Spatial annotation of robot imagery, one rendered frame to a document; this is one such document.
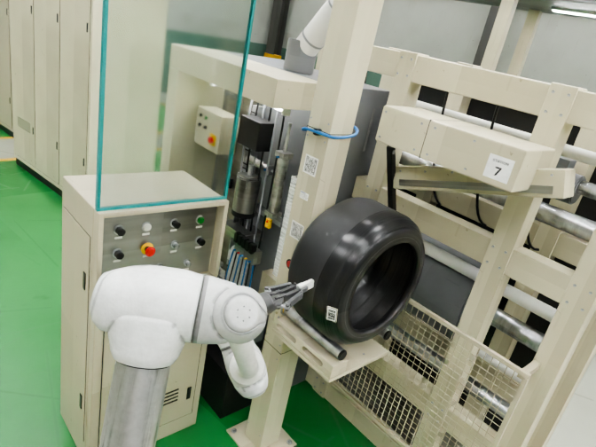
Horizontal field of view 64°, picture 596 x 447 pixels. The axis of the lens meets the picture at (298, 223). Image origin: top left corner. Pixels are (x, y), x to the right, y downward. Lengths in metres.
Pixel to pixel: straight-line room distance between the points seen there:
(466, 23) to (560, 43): 1.92
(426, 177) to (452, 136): 0.29
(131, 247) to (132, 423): 1.11
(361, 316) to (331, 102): 0.90
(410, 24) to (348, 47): 10.11
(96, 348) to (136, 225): 0.52
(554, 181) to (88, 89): 3.75
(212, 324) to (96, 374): 1.36
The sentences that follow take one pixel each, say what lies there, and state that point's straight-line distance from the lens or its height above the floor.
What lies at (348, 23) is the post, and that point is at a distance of 1.83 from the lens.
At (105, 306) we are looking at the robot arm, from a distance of 0.92.
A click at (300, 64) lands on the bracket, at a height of 1.84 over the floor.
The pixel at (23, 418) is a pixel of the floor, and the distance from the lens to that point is 2.87.
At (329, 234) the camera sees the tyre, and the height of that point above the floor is 1.35.
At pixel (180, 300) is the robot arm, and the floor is 1.52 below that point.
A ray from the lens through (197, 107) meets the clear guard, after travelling 1.88.
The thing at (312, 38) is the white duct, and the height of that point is 1.97.
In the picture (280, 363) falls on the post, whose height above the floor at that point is 0.56.
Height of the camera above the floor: 2.00
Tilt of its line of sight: 22 degrees down
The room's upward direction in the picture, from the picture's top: 12 degrees clockwise
